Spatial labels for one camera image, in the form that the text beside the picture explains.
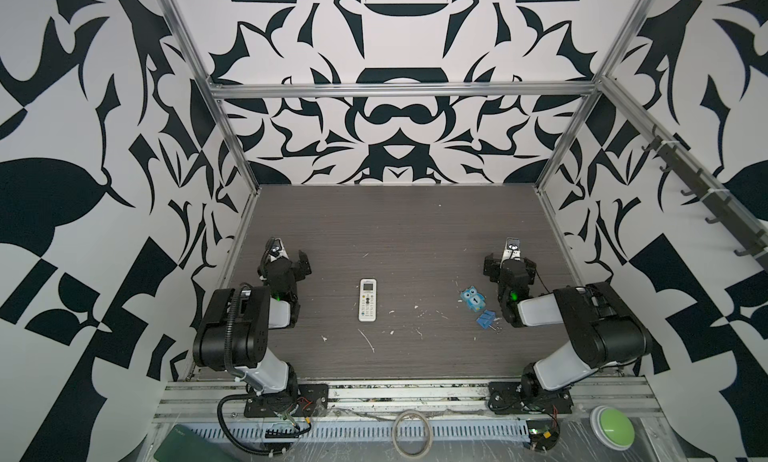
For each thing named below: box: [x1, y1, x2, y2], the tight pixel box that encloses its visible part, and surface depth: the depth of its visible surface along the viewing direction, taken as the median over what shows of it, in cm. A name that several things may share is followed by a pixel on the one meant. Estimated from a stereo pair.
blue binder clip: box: [476, 310, 502, 331], surface depth 88 cm
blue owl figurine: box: [460, 285, 487, 312], surface depth 91 cm
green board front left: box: [154, 424, 239, 462], surface depth 70 cm
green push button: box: [590, 405, 635, 451], surface depth 71 cm
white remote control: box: [358, 278, 377, 322], surface depth 91 cm
